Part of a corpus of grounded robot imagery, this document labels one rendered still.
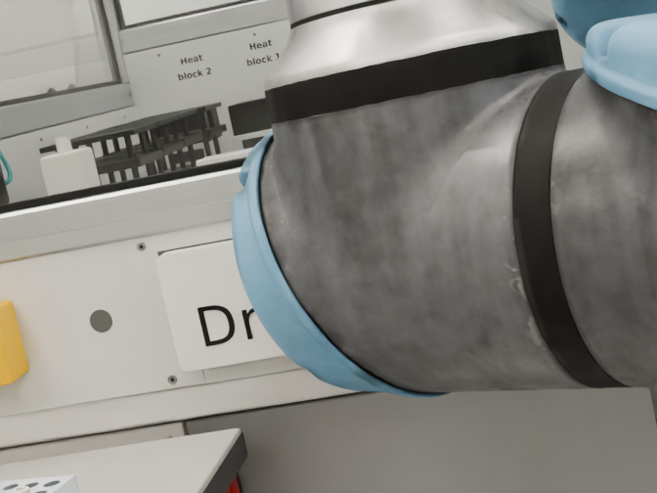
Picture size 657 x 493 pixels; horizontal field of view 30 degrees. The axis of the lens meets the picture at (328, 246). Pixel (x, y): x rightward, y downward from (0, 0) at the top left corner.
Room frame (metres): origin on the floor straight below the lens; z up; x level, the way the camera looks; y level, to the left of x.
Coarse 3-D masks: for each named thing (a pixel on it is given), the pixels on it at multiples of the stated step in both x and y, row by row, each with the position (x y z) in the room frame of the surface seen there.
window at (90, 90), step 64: (0, 0) 1.15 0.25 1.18; (64, 0) 1.13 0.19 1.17; (128, 0) 1.12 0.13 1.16; (192, 0) 1.11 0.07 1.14; (256, 0) 1.10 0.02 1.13; (0, 64) 1.15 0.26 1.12; (64, 64) 1.14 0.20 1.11; (128, 64) 1.13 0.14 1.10; (192, 64) 1.12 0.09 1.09; (256, 64) 1.10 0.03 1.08; (576, 64) 1.05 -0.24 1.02; (0, 128) 1.15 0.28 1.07; (64, 128) 1.14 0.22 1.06; (128, 128) 1.13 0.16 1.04; (192, 128) 1.12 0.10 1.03; (256, 128) 1.11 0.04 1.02; (0, 192) 1.15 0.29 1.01; (64, 192) 1.14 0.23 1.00
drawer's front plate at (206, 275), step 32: (160, 256) 1.09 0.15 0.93; (192, 256) 1.09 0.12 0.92; (224, 256) 1.08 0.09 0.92; (192, 288) 1.09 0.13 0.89; (224, 288) 1.08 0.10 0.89; (192, 320) 1.09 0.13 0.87; (224, 320) 1.08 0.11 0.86; (256, 320) 1.08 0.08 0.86; (192, 352) 1.09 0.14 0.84; (224, 352) 1.08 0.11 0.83; (256, 352) 1.08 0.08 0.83
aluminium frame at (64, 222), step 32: (96, 192) 1.13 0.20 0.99; (128, 192) 1.11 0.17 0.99; (160, 192) 1.11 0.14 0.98; (192, 192) 1.10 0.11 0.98; (224, 192) 1.09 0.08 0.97; (0, 224) 1.13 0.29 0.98; (32, 224) 1.13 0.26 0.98; (64, 224) 1.13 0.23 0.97; (96, 224) 1.12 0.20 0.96; (128, 224) 1.11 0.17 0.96; (160, 224) 1.11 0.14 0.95; (192, 224) 1.10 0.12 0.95; (0, 256) 1.14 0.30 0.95; (32, 256) 1.13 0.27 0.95
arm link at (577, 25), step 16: (560, 0) 0.64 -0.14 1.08; (576, 0) 0.63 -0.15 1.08; (592, 0) 0.63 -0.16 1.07; (608, 0) 0.62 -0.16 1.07; (624, 0) 0.62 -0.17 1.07; (640, 0) 0.61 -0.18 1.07; (656, 0) 0.61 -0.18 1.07; (560, 16) 0.64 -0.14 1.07; (576, 16) 0.64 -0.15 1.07; (592, 16) 0.63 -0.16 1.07; (608, 16) 0.63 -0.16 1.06; (624, 16) 0.62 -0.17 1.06; (576, 32) 0.64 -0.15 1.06
